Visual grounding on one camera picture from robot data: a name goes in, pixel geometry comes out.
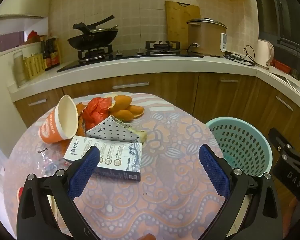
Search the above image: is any black power cable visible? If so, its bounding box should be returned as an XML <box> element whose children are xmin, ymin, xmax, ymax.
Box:
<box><xmin>224</xmin><ymin>44</ymin><xmax>256</xmax><ymax>67</ymax></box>

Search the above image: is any wooden cutting board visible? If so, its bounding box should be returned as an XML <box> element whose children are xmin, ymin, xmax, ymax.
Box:
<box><xmin>165</xmin><ymin>1</ymin><xmax>200</xmax><ymax>49</ymax></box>

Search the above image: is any orange paper cup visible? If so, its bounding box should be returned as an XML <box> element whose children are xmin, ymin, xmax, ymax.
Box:
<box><xmin>38</xmin><ymin>95</ymin><xmax>78</xmax><ymax>144</ymax></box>

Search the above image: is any yellow woven basket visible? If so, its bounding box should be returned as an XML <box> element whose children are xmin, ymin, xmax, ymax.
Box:
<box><xmin>24</xmin><ymin>54</ymin><xmax>45</xmax><ymax>80</ymax></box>

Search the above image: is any milk carton box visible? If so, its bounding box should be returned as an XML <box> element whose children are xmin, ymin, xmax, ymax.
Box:
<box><xmin>64</xmin><ymin>136</ymin><xmax>142</xmax><ymax>181</ymax></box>

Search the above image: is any grey cylindrical canister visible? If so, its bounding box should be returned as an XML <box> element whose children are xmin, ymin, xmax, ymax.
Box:
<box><xmin>13</xmin><ymin>51</ymin><xmax>29</xmax><ymax>87</ymax></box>

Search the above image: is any teal plastic waste basket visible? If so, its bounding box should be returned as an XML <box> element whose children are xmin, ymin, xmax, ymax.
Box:
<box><xmin>206</xmin><ymin>116</ymin><xmax>273</xmax><ymax>177</ymax></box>

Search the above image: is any red plastic bag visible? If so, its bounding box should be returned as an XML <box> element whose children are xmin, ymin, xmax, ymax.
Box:
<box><xmin>82</xmin><ymin>97</ymin><xmax>111</xmax><ymax>131</ymax></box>

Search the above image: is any pink electric kettle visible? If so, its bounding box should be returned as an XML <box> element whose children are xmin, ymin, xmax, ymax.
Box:
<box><xmin>255</xmin><ymin>40</ymin><xmax>274</xmax><ymax>69</ymax></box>

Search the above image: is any patterned tablecloth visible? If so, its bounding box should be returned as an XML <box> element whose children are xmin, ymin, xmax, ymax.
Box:
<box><xmin>3</xmin><ymin>91</ymin><xmax>243</xmax><ymax>240</ymax></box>

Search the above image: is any polka dot paper wrapper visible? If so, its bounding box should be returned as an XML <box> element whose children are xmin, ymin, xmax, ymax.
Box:
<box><xmin>85</xmin><ymin>116</ymin><xmax>147</xmax><ymax>144</ymax></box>

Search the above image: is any black gas stove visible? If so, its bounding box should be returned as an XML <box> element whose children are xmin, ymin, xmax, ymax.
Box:
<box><xmin>57</xmin><ymin>41</ymin><xmax>204</xmax><ymax>73</ymax></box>

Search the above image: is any dark sauce bottle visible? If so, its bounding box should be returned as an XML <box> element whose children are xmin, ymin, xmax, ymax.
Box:
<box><xmin>40</xmin><ymin>37</ymin><xmax>51</xmax><ymax>69</ymax></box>

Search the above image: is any black wok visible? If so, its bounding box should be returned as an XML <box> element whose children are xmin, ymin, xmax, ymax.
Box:
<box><xmin>68</xmin><ymin>15</ymin><xmax>119</xmax><ymax>50</ymax></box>

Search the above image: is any brown rice cooker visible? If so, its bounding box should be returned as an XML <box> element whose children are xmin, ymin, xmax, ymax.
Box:
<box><xmin>187</xmin><ymin>18</ymin><xmax>227</xmax><ymax>56</ymax></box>

